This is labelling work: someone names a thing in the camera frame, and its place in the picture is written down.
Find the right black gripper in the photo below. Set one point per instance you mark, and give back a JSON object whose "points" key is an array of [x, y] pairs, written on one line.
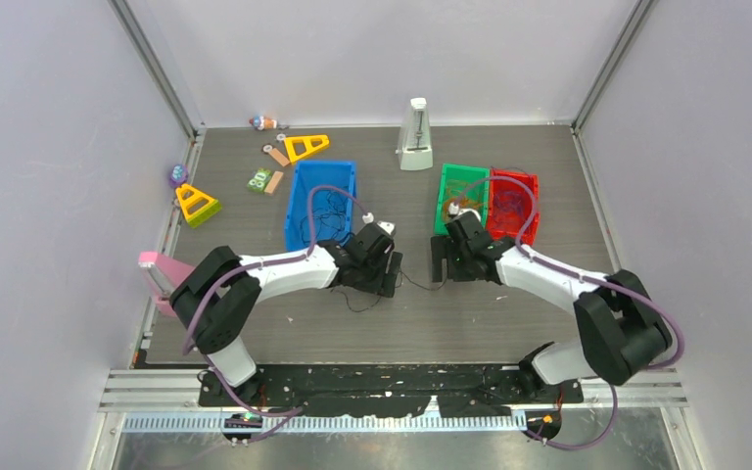
{"points": [[445, 248]]}

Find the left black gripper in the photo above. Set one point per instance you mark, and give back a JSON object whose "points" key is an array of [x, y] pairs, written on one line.
{"points": [[385, 281]]}

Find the blue plastic bin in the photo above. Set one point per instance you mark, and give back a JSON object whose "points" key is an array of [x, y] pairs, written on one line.
{"points": [[331, 212]]}

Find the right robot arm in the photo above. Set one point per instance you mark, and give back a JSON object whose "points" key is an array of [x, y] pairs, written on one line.
{"points": [[620, 331]]}

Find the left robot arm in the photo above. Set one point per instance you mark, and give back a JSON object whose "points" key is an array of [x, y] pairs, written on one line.
{"points": [[215, 300]]}

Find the green plastic bin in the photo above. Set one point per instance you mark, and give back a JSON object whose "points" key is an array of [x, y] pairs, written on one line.
{"points": [[455, 180]]}

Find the red plastic bin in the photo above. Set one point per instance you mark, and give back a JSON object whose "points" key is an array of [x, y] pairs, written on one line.
{"points": [[509, 203]]}

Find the white metronome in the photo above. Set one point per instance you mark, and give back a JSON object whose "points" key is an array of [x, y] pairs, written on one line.
{"points": [[415, 151]]}

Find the wooden block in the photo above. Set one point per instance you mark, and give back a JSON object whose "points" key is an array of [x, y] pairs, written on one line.
{"points": [[273, 182], [278, 156]]}

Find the yellow triangle toy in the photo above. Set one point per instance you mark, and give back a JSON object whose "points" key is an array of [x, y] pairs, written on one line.
{"points": [[197, 206], [303, 147]]}

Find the green toy block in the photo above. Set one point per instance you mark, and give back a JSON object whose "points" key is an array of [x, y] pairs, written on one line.
{"points": [[260, 180]]}

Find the small figurine toy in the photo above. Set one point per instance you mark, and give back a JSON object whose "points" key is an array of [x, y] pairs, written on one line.
{"points": [[262, 123]]}

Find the pink stand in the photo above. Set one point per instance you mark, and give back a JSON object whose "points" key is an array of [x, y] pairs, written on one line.
{"points": [[163, 275]]}

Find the purple round toy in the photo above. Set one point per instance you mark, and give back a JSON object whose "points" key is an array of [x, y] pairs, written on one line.
{"points": [[178, 176]]}

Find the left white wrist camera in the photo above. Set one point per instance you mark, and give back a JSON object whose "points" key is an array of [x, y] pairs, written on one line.
{"points": [[375, 227]]}

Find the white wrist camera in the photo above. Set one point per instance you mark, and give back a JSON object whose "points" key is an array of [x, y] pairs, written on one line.
{"points": [[375, 227], [454, 211]]}

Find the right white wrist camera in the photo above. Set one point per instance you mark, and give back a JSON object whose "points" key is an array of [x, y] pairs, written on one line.
{"points": [[454, 211]]}

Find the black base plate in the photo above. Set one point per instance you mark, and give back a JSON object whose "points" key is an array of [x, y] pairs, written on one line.
{"points": [[390, 390]]}

